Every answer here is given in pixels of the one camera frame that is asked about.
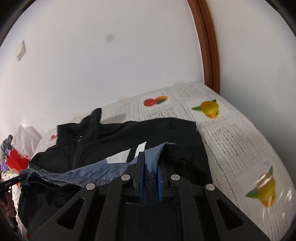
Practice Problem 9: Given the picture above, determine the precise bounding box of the black white blue jacket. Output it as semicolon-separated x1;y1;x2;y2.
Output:
18;108;212;240

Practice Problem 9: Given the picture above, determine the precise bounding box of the person's left hand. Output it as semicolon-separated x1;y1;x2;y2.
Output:
1;192;16;218

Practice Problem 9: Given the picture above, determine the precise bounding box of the red paper shopping bag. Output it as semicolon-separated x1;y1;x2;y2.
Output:
6;149;30;172

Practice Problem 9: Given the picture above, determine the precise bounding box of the plaid cloth in bag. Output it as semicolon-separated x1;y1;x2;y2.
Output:
1;135;13;158

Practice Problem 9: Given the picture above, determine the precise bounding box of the white plastic shopping bag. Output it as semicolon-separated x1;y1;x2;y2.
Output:
11;125;42;158

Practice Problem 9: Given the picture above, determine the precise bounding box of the fruit print table cover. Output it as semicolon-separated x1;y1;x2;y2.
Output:
34;80;296;241

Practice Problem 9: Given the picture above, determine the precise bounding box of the white wall light switch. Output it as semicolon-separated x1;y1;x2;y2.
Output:
16;41;26;61

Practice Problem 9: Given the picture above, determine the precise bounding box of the brown wooden door frame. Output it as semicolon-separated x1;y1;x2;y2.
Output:
187;0;220;93

